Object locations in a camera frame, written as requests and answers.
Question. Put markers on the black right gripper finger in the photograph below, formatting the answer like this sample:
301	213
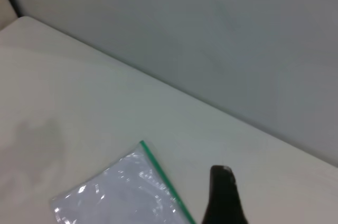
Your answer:
223	197

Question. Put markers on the clear zip bag green zipper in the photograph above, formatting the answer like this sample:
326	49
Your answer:
118	195

